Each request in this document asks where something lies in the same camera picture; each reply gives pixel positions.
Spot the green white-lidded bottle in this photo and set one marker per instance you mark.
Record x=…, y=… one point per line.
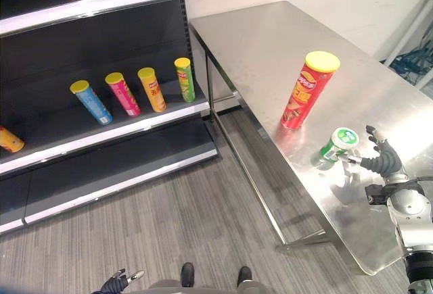
x=335, y=149

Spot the dark shelf unit white edges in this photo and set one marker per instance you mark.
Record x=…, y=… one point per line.
x=101, y=71

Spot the robot dark foot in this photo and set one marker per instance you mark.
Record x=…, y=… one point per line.
x=244, y=275
x=187, y=274

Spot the orange snack can lying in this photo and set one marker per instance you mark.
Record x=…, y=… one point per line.
x=10, y=140

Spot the pink chip can yellow lid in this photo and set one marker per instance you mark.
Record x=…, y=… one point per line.
x=122, y=94

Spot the blue chip can yellow lid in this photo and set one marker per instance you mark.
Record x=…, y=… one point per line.
x=90, y=101

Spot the orange chip can yellow lid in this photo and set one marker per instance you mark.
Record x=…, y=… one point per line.
x=152, y=89

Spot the stainless steel table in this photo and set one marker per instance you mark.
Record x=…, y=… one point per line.
x=304, y=88

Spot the robot left dark foot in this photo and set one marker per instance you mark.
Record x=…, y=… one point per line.
x=187, y=274

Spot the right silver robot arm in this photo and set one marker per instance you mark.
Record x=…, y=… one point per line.
x=407, y=226

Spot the red chip can yellow lid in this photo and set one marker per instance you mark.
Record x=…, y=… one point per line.
x=305, y=92

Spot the robot grey body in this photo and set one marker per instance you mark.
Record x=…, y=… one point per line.
x=199, y=288

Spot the white metal frame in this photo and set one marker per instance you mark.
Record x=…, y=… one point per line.
x=411, y=33

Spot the robot right dark foot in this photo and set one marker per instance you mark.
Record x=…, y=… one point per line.
x=244, y=275

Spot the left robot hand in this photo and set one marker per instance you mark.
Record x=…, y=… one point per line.
x=116, y=282

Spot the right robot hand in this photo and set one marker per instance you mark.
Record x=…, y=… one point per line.
x=384, y=160

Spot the green chip can yellow lid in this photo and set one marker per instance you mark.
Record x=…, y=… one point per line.
x=185, y=79

